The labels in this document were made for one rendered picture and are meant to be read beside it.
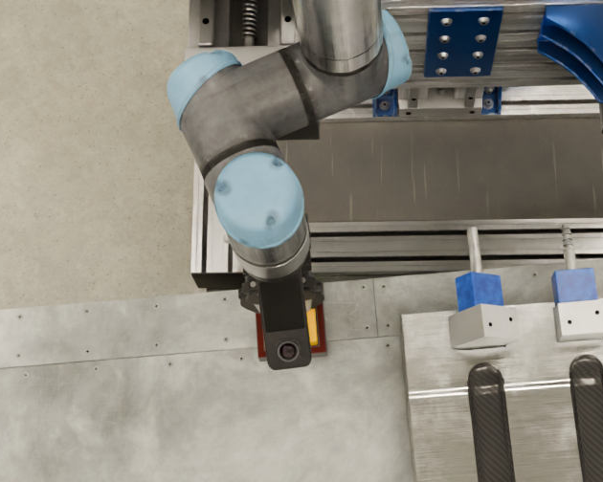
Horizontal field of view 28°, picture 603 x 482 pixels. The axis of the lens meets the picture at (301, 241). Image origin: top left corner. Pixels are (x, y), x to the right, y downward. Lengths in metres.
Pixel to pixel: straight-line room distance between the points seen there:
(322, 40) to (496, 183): 1.10
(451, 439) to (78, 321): 0.46
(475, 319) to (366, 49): 0.36
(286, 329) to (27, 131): 1.33
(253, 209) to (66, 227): 1.36
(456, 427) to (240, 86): 0.44
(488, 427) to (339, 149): 0.92
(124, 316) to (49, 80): 1.12
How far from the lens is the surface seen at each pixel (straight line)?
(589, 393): 1.32
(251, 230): 1.03
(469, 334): 1.28
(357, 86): 1.10
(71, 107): 2.45
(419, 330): 1.31
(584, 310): 1.31
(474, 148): 2.12
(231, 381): 1.40
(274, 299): 1.20
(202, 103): 1.09
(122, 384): 1.42
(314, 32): 1.02
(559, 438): 1.31
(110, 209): 2.35
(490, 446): 1.30
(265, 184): 1.03
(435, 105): 1.98
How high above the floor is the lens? 2.17
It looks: 72 degrees down
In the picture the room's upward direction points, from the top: 11 degrees counter-clockwise
